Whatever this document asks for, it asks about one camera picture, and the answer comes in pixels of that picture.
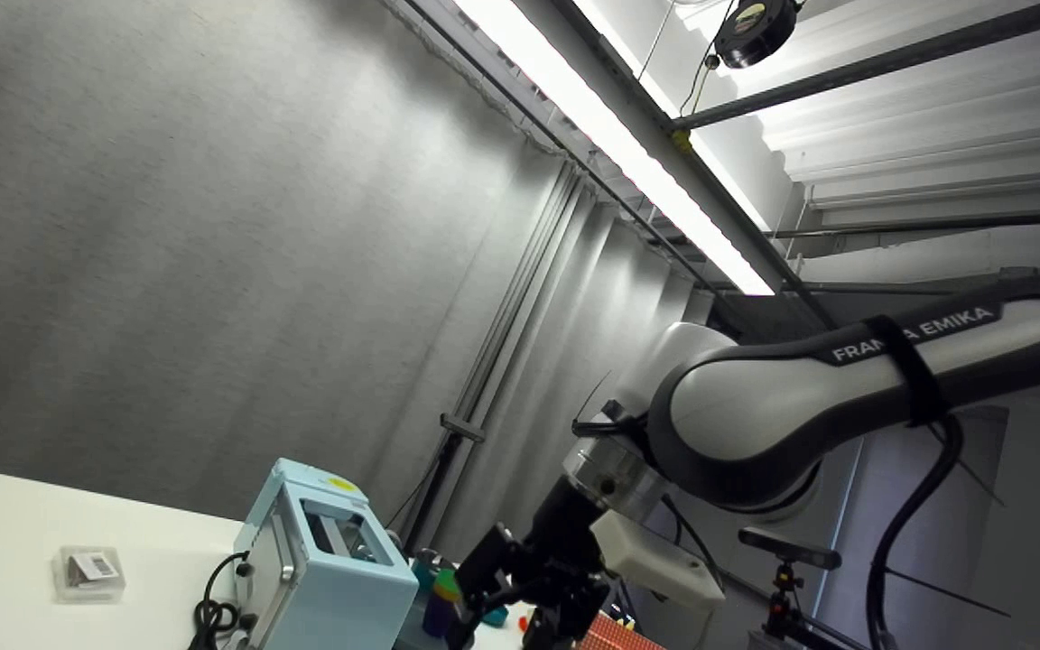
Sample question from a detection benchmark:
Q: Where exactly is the camera on tripod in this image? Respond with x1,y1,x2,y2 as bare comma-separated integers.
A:
738,527,855,650

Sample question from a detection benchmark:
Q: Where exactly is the small clear plastic box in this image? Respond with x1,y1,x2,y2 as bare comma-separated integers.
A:
51,544,127,604

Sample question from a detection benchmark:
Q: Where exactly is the stand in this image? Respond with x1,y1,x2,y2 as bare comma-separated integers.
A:
401,413,487,553

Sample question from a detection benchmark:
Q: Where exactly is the light blue toaster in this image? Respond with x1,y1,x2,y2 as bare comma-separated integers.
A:
232,458,421,650

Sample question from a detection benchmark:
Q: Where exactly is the orange mesh basket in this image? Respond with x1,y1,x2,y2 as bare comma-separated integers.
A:
574,611,667,650

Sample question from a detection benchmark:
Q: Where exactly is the black cable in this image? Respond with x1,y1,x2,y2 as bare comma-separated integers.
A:
187,551,256,650

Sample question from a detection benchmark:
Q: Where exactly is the grey curtain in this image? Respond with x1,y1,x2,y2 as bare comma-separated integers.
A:
367,162,716,565

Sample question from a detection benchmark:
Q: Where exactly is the teal bottle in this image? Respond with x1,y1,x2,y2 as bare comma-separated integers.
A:
410,549,442,600

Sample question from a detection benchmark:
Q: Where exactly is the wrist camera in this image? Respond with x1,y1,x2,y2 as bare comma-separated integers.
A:
590,509,727,608

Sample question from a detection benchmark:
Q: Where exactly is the long ceiling light strip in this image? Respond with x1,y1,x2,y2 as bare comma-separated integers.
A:
450,0,775,297

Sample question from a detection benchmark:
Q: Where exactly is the purple bottle with green cap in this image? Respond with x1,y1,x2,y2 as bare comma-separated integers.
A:
422,567,463,638

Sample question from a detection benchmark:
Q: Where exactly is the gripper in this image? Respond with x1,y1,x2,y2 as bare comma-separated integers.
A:
446,475,613,650

